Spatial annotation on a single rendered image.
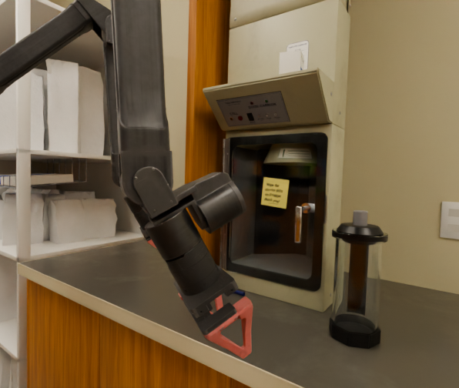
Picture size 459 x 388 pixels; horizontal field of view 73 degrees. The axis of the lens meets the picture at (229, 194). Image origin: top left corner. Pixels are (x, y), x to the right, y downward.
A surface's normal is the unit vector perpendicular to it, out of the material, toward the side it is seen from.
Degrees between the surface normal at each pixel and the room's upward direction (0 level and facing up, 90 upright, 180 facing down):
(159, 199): 90
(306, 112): 135
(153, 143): 90
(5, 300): 97
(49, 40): 93
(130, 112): 80
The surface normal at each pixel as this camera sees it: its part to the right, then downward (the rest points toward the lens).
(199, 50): 0.82, 0.06
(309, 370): 0.04, -1.00
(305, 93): -0.43, 0.73
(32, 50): 0.41, 0.11
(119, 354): -0.58, 0.03
